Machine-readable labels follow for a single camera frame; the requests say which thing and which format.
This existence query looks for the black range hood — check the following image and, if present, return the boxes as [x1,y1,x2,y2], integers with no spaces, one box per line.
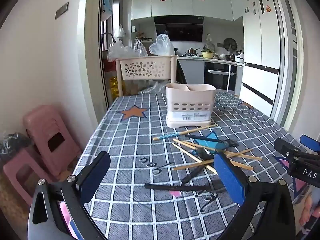
[153,16,204,42]

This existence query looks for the tall pink plastic stool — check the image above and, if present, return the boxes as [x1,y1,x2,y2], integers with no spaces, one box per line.
[23,105,82,178]

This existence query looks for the black plastic bag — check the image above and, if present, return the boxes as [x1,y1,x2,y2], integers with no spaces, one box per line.
[0,132,33,164]

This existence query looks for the clear crumpled plastic bag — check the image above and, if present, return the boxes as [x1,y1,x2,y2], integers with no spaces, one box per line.
[107,41,148,62]

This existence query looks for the person's right hand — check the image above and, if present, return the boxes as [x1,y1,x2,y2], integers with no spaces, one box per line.
[299,187,320,227]

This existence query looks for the long black-handled utensil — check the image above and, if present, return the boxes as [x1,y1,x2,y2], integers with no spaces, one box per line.
[144,180,227,196]

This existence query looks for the plain wooden chopstick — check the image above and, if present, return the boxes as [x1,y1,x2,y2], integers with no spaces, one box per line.
[178,139,262,161]
[185,142,254,170]
[172,142,218,175]
[173,149,254,171]

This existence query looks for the grey wall switch plate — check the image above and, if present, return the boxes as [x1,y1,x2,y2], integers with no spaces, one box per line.
[55,2,69,20]

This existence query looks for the white refrigerator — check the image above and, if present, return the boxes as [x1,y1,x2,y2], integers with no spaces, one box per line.
[239,0,282,117]

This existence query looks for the clear plastic wrap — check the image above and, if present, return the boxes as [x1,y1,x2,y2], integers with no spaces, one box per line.
[136,80,168,96]

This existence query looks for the blue and white hanging bag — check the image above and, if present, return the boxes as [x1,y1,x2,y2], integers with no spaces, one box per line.
[102,0,113,22]

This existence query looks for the low pink plastic stool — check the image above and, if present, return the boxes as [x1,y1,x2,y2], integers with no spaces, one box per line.
[2,149,50,207]

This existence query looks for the silver sliding door frame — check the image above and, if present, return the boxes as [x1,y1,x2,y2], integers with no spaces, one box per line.
[269,0,304,130]

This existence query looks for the black built-in oven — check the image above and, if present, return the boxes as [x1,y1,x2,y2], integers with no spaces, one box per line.
[204,61,238,92]

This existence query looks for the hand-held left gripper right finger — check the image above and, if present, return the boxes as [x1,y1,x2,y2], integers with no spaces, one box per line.
[213,152,297,240]

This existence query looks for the blue-patterned wooden chopstick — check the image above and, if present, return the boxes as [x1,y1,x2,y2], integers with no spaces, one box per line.
[153,124,218,141]

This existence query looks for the metal kitchen faucet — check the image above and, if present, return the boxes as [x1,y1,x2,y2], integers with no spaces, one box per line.
[101,32,117,45]

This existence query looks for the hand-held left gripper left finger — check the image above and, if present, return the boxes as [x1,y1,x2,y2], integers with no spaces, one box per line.
[27,151,111,240]

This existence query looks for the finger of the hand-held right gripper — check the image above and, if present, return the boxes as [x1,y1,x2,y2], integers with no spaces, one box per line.
[274,138,320,171]
[299,134,320,153]

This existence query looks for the beige plastic utensil holder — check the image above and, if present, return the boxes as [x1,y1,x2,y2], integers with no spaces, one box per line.
[165,83,217,128]

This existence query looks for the round dark strainer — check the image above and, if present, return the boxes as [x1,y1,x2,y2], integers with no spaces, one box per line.
[223,37,238,52]

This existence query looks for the white translucent plastic bag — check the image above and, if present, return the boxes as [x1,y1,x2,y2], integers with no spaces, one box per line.
[149,34,175,56]

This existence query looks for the yellow oil bottle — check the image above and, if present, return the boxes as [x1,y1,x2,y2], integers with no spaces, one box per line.
[110,76,123,98]

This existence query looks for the white wall cabinets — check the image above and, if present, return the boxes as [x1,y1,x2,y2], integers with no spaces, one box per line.
[131,0,244,22]

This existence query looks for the beige flower-cutout basket rack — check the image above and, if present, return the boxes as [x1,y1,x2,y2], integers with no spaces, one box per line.
[115,55,177,97]

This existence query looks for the white hanging plastic bag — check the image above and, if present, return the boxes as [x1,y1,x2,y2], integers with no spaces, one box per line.
[114,24,125,38]

